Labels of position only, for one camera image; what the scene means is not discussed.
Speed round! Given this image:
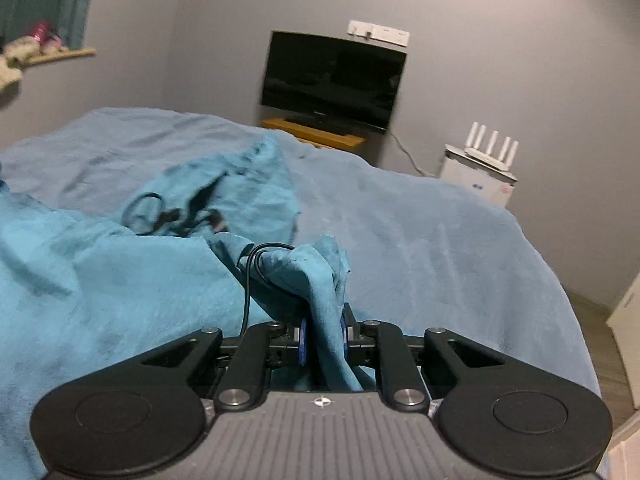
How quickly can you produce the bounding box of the teal blue hooded jacket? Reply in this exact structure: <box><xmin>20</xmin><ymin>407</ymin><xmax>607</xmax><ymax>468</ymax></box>
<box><xmin>1</xmin><ymin>136</ymin><xmax>360</xmax><ymax>479</ymax></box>

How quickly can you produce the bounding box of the white small cabinet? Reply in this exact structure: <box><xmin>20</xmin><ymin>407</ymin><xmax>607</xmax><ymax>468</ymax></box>
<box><xmin>438</xmin><ymin>144</ymin><xmax>518</xmax><ymax>208</ymax></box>

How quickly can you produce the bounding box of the light blue bed blanket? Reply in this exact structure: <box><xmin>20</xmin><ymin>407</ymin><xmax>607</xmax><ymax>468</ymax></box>
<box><xmin>1</xmin><ymin>108</ymin><xmax>599</xmax><ymax>390</ymax></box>

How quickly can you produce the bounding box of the white wifi router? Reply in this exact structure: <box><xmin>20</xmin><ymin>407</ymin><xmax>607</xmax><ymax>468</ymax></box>
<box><xmin>463</xmin><ymin>122</ymin><xmax>520</xmax><ymax>172</ymax></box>

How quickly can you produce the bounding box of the white wall power strip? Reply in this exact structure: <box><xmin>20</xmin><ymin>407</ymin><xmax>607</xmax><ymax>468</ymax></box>
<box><xmin>347</xmin><ymin>20</ymin><xmax>410</xmax><ymax>48</ymax></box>

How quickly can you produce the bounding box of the wooden window sill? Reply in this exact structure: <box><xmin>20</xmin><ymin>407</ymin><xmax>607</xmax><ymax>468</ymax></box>
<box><xmin>22</xmin><ymin>47</ymin><xmax>96</xmax><ymax>67</ymax></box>

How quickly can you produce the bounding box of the white bedroom door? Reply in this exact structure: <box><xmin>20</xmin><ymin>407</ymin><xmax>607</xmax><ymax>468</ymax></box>
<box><xmin>606</xmin><ymin>275</ymin><xmax>640</xmax><ymax>410</ymax></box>

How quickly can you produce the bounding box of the wooden tv stand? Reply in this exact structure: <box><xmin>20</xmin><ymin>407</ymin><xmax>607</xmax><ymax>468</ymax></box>
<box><xmin>260</xmin><ymin>118</ymin><xmax>367</xmax><ymax>153</ymax></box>

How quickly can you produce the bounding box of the black flat screen television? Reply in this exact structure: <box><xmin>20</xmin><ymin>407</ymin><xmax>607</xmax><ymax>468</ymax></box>
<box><xmin>260</xmin><ymin>30</ymin><xmax>407</xmax><ymax>132</ymax></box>

